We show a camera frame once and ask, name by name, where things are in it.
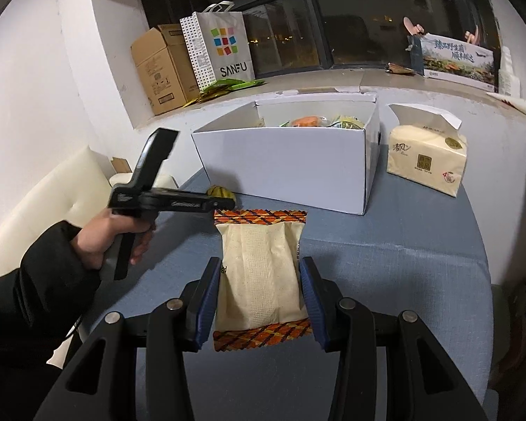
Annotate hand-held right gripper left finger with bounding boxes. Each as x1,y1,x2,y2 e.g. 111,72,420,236
24,256,222,421

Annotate beige packet orange plaid edges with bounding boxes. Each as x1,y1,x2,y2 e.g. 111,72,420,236
213,208,313,352

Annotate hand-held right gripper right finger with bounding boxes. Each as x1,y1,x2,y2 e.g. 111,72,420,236
299,256,494,421

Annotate white cardboard box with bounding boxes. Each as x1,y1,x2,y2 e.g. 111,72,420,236
191,92,381,216

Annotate person's left forearm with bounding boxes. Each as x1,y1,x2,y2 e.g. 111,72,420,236
0,220,103,421

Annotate white paper shopping bag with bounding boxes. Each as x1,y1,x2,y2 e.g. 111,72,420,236
180,2,255,94

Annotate yellow striped snack packet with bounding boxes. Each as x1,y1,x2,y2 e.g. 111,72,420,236
207,184,235,200

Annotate upright white plastic bag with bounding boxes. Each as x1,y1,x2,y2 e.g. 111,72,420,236
499,46,521,97

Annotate cream sofa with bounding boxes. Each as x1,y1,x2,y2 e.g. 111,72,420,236
0,145,180,286

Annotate beige tissue pack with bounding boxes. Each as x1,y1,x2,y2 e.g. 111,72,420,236
386,103,468,198

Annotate brown cardboard box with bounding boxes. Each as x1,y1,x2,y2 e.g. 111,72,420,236
130,24,200,117

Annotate flat white package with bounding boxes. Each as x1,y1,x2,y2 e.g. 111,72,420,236
486,91,526,121

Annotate dark window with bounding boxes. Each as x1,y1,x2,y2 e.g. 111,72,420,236
131,0,500,82

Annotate person's left hand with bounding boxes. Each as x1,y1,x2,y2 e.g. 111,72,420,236
72,208,156,270

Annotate small cardboard piece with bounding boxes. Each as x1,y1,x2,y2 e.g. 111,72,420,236
110,155,136,174

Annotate landscape printed box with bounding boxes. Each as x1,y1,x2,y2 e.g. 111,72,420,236
407,33,497,88

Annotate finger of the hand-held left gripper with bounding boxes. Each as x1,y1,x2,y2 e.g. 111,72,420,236
202,192,237,212

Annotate pile of green packets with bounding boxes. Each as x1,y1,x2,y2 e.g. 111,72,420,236
184,78,266,107

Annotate yellow green snack packet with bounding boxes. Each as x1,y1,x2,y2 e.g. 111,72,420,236
329,115,366,130

